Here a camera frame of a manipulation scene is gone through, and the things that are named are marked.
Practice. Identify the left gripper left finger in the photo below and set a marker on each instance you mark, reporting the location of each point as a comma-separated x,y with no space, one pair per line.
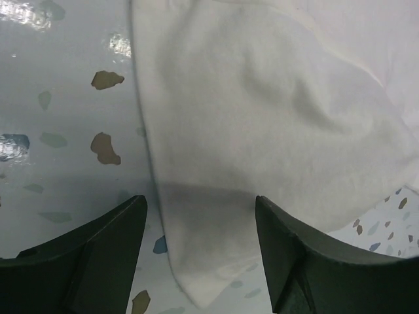
87,270

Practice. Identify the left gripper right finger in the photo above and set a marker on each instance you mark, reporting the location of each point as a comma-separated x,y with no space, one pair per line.
308,271

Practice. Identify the white t shirt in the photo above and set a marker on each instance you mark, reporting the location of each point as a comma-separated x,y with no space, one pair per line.
313,104

